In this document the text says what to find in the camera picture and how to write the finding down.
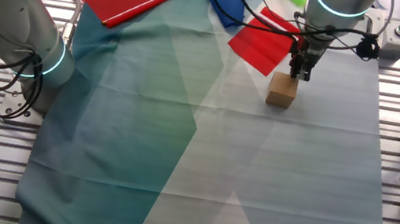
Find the red flag with white pole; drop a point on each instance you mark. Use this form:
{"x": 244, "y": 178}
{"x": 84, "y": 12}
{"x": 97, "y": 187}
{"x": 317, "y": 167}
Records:
{"x": 257, "y": 47}

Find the teal grey patterned tablecloth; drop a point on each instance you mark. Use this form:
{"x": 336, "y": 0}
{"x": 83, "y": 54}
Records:
{"x": 179, "y": 144}

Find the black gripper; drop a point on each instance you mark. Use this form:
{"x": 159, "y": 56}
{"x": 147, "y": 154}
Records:
{"x": 304, "y": 51}

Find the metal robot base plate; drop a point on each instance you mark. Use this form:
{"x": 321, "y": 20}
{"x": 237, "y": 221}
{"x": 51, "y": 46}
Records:
{"x": 34, "y": 117}

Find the grey box with green button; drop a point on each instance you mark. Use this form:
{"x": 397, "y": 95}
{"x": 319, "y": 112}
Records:
{"x": 398, "y": 42}

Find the blue flag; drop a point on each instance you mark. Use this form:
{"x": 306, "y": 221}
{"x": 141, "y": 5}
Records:
{"x": 226, "y": 0}

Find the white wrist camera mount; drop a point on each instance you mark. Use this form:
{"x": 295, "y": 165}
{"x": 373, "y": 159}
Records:
{"x": 374, "y": 21}

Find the wooden block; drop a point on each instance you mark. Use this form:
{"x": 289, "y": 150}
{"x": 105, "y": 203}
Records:
{"x": 281, "y": 92}

